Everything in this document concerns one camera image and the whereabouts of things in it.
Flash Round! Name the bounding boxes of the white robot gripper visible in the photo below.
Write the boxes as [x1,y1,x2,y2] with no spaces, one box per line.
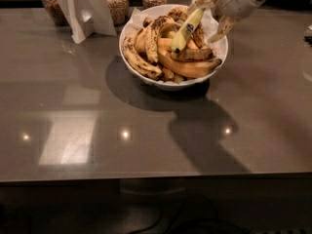
[188,0,263,43]

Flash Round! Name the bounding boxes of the green-yellow banana with sticker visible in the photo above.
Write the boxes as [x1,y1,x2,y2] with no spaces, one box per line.
[171,9,205,53]

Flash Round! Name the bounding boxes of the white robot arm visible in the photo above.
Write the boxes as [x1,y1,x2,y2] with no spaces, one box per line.
[188,0,265,43]

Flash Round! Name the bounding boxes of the spotted banana back top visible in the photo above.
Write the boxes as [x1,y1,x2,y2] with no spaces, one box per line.
[167,6,189,21]

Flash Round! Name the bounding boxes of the brown spotted banana right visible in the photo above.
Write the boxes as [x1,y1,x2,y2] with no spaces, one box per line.
[171,48,215,61]

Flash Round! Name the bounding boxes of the spotted banana centre arch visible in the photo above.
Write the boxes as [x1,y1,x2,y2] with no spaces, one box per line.
[144,16,179,63]

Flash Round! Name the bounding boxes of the white ceramic bowl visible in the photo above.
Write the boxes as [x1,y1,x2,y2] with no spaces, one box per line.
[119,4,228,91]

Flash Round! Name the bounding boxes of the smooth yellow banana front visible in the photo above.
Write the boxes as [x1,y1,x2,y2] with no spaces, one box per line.
[158,49,222,78]

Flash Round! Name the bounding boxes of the spotted banana left edge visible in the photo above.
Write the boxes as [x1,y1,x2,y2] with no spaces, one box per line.
[122,32,163,80]

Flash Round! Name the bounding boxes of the glass jar middle grains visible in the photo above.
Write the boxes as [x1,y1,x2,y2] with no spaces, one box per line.
[106,0,129,26]

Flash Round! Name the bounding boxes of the white folded card stand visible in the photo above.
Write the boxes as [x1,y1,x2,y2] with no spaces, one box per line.
[57,0,116,44]

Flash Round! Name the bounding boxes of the glass jar left grains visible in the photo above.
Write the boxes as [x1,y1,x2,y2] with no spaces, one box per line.
[41,0,68,26]

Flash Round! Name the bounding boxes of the black floor cable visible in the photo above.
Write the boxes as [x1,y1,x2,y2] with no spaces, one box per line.
[130,195,252,234]

